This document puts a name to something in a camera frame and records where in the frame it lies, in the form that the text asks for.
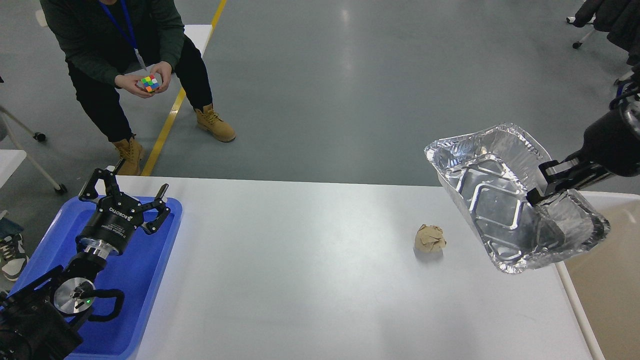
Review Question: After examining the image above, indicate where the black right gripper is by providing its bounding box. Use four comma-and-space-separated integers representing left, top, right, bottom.
526, 107, 640, 206

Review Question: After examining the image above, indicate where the sneaker at left edge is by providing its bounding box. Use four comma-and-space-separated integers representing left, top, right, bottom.
0, 234, 29, 282

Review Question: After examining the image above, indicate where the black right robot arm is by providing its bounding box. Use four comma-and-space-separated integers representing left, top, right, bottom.
526, 64, 640, 207

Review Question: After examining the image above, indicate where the aluminium foil tray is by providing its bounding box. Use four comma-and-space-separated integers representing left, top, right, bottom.
423, 123, 611, 274

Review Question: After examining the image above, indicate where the person's right hand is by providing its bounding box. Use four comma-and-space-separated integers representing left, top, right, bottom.
114, 74, 154, 99

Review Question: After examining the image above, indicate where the white table leg frame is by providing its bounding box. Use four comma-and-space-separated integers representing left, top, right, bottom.
0, 106, 67, 195

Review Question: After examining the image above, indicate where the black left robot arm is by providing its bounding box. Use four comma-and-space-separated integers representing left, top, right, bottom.
1, 168, 171, 360

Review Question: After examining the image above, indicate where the seated person in green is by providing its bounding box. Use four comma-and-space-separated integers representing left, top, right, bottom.
40, 0, 236, 176

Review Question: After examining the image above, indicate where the crumpled brown paper ball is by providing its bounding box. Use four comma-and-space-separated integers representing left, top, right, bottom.
414, 224, 447, 253

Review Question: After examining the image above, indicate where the person's left hand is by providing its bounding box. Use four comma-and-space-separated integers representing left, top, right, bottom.
150, 61, 173, 94

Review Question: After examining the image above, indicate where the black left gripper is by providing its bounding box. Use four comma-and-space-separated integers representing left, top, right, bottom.
76, 169, 172, 256

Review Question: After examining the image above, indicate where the beige waste bin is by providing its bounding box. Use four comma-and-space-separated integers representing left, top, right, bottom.
556, 191, 640, 360

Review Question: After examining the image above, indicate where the blue plastic tray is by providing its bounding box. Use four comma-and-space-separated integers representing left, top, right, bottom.
11, 197, 183, 360

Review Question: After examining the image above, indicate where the colourful puzzle cube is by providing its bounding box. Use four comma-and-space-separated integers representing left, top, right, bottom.
139, 74, 161, 94

